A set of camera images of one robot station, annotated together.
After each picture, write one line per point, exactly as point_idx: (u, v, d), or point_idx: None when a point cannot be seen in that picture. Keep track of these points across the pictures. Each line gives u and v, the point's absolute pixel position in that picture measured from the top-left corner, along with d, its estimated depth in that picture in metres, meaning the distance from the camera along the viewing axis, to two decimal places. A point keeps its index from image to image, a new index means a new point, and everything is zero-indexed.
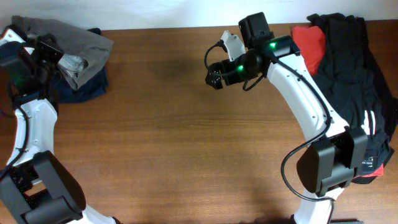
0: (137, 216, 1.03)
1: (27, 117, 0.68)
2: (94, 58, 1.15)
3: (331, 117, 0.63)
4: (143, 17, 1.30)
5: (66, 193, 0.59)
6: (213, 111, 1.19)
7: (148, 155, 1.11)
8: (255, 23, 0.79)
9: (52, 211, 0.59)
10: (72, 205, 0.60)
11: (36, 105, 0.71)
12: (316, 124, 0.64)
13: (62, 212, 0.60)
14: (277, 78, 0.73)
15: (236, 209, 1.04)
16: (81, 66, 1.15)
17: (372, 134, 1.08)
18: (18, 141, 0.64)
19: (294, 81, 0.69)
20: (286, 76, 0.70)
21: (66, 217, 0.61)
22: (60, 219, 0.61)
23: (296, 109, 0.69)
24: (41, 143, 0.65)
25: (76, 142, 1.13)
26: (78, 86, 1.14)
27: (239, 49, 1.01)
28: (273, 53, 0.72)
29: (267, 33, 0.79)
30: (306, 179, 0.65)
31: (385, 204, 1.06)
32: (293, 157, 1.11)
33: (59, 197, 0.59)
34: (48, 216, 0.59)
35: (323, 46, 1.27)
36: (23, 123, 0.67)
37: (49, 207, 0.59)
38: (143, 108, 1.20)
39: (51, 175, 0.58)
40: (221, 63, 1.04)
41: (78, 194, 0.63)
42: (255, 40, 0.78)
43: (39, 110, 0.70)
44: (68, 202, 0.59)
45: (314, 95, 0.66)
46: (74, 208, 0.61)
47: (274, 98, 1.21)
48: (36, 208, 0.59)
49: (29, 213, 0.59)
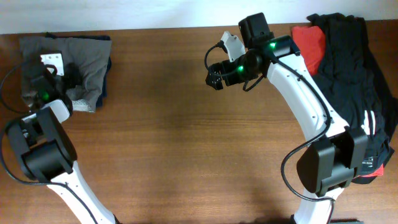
0: (137, 216, 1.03)
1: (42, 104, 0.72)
2: (97, 81, 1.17)
3: (331, 117, 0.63)
4: (143, 17, 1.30)
5: (59, 138, 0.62)
6: (212, 111, 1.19)
7: (149, 156, 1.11)
8: (255, 23, 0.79)
9: (48, 160, 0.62)
10: (65, 154, 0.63)
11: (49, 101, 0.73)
12: (316, 124, 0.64)
13: (56, 161, 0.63)
14: (277, 78, 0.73)
15: (236, 209, 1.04)
16: (88, 94, 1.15)
17: (372, 134, 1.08)
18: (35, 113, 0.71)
19: (294, 81, 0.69)
20: (286, 76, 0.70)
21: (58, 167, 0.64)
22: (52, 167, 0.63)
23: (296, 109, 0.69)
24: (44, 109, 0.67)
25: (77, 142, 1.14)
26: (92, 109, 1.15)
27: (239, 48, 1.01)
28: (273, 53, 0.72)
29: (267, 33, 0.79)
30: (306, 178, 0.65)
31: (385, 204, 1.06)
32: (293, 157, 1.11)
33: (52, 141, 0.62)
34: (43, 162, 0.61)
35: (323, 47, 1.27)
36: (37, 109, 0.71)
37: (45, 155, 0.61)
38: (143, 108, 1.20)
39: (48, 122, 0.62)
40: (222, 64, 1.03)
41: (70, 147, 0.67)
42: (257, 40, 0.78)
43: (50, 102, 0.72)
44: (61, 149, 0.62)
45: (314, 95, 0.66)
46: (66, 157, 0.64)
47: (274, 98, 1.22)
48: (33, 155, 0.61)
49: (28, 158, 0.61)
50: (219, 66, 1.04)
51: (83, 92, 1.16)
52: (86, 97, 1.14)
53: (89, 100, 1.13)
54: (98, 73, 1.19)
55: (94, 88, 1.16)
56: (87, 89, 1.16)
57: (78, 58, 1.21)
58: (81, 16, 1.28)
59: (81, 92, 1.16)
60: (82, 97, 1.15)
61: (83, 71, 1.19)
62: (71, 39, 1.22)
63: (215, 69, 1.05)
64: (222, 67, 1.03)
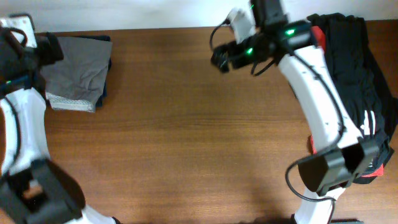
0: (137, 216, 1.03)
1: (16, 111, 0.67)
2: (99, 81, 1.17)
3: (344, 126, 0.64)
4: (142, 17, 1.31)
5: (66, 195, 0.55)
6: (212, 111, 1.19)
7: (150, 155, 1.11)
8: (269, 5, 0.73)
9: (55, 215, 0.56)
10: (73, 206, 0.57)
11: (23, 95, 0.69)
12: (327, 129, 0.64)
13: (64, 214, 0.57)
14: (291, 74, 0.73)
15: (237, 209, 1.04)
16: (89, 95, 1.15)
17: (372, 134, 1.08)
18: (9, 142, 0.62)
19: (310, 81, 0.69)
20: (303, 74, 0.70)
21: (66, 218, 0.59)
22: (60, 219, 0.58)
23: (309, 110, 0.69)
24: (38, 149, 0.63)
25: (76, 142, 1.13)
26: (94, 109, 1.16)
27: (247, 26, 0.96)
28: (289, 41, 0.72)
29: (281, 15, 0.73)
30: (309, 180, 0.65)
31: (385, 204, 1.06)
32: (293, 157, 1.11)
33: (58, 199, 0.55)
34: (48, 217, 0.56)
35: (324, 46, 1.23)
36: (13, 121, 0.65)
37: (51, 211, 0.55)
38: (143, 108, 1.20)
39: (50, 182, 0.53)
40: (229, 47, 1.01)
41: (76, 191, 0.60)
42: (269, 25, 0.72)
43: (27, 102, 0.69)
44: (68, 203, 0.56)
45: (330, 99, 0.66)
46: (74, 208, 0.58)
47: (273, 98, 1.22)
48: (38, 212, 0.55)
49: (31, 216, 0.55)
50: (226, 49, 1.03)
51: (84, 92, 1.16)
52: (87, 98, 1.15)
53: (90, 100, 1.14)
54: (99, 73, 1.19)
55: (96, 88, 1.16)
56: (87, 89, 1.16)
57: (78, 58, 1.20)
58: (81, 16, 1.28)
59: (81, 92, 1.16)
60: (83, 98, 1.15)
61: (83, 71, 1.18)
62: (72, 40, 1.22)
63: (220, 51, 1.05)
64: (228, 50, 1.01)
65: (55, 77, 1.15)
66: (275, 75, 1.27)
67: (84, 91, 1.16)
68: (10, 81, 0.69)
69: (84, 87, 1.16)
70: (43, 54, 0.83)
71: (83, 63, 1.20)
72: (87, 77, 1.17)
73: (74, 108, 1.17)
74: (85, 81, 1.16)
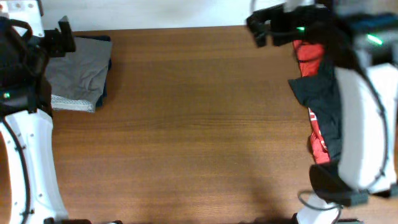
0: (137, 216, 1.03)
1: (21, 148, 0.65)
2: (99, 83, 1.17)
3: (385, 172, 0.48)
4: (142, 18, 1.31)
5: None
6: (212, 111, 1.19)
7: (149, 156, 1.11)
8: None
9: None
10: None
11: (32, 127, 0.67)
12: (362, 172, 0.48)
13: None
14: (346, 86, 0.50)
15: (237, 209, 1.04)
16: (89, 95, 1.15)
17: None
18: (18, 188, 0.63)
19: (369, 112, 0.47)
20: (363, 99, 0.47)
21: None
22: None
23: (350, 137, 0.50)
24: (45, 194, 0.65)
25: (77, 142, 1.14)
26: (93, 110, 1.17)
27: None
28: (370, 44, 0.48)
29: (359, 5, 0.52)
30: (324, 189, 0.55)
31: (386, 205, 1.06)
32: (293, 157, 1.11)
33: None
34: None
35: None
36: (18, 158, 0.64)
37: None
38: (143, 108, 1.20)
39: None
40: (275, 15, 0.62)
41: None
42: (344, 17, 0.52)
43: (33, 133, 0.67)
44: None
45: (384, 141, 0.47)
46: None
47: (274, 98, 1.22)
48: None
49: None
50: (272, 18, 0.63)
51: (83, 92, 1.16)
52: (87, 98, 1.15)
53: (90, 101, 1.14)
54: (99, 74, 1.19)
55: (95, 89, 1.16)
56: (87, 89, 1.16)
57: (78, 58, 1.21)
58: (81, 17, 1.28)
59: (81, 92, 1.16)
60: (82, 98, 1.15)
61: (83, 71, 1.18)
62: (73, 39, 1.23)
63: (262, 19, 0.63)
64: (273, 21, 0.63)
65: (55, 77, 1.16)
66: (275, 75, 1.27)
67: (84, 91, 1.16)
68: (9, 93, 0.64)
69: (83, 87, 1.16)
70: (52, 45, 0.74)
71: (83, 62, 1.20)
72: (87, 77, 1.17)
73: (74, 107, 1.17)
74: (84, 81, 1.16)
